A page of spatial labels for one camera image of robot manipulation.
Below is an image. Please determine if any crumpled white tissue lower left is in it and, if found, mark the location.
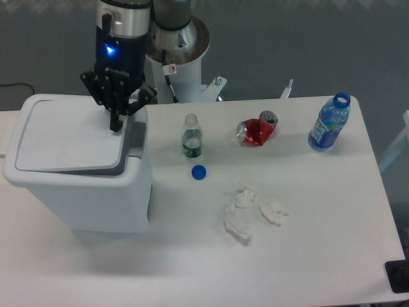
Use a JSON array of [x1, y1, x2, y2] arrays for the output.
[[224, 207, 251, 241]]

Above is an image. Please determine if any white trash can lid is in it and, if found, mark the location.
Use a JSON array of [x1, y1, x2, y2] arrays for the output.
[[15, 97, 125, 175]]

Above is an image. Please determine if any crumpled white tissue right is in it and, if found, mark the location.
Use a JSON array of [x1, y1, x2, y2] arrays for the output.
[[259, 198, 288, 227]]

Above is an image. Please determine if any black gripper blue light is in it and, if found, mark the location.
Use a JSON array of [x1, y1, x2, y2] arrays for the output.
[[80, 30, 157, 132]]

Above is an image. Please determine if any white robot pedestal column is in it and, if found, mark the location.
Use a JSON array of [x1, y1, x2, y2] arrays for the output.
[[146, 16, 210, 104]]

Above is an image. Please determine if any clear green-label plastic bottle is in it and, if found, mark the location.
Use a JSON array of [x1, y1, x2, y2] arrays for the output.
[[181, 113, 202, 158]]

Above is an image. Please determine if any crumpled white tissue upper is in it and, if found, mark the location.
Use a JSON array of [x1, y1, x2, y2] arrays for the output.
[[233, 181, 256, 209]]

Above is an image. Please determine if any black device at table corner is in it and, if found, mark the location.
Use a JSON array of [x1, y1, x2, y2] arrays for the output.
[[385, 260, 408, 294]]

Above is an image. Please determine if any white frame at right edge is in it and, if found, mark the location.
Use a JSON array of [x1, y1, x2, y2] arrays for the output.
[[378, 111, 408, 173]]

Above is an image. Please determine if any blue plastic water bottle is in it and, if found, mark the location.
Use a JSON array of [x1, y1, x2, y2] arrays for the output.
[[308, 92, 351, 152]]

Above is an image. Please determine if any black cable on pedestal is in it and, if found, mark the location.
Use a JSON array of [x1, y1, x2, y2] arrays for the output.
[[161, 49, 180, 104]]

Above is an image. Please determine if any white plastic trash can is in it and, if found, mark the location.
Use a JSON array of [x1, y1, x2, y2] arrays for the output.
[[3, 94, 153, 233]]

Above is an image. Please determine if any blue bottle cap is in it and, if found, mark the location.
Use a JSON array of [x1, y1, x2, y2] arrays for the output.
[[191, 164, 207, 180]]

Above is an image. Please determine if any white table support frame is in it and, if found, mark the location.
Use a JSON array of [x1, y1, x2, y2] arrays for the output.
[[199, 75, 293, 102]]

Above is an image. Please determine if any crushed red soda can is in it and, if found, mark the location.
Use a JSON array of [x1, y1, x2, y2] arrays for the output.
[[236, 110, 279, 146]]

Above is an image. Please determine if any crumpled white tissue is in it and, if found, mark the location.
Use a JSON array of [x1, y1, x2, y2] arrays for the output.
[[224, 207, 251, 241], [259, 198, 288, 227], [233, 181, 256, 209]]

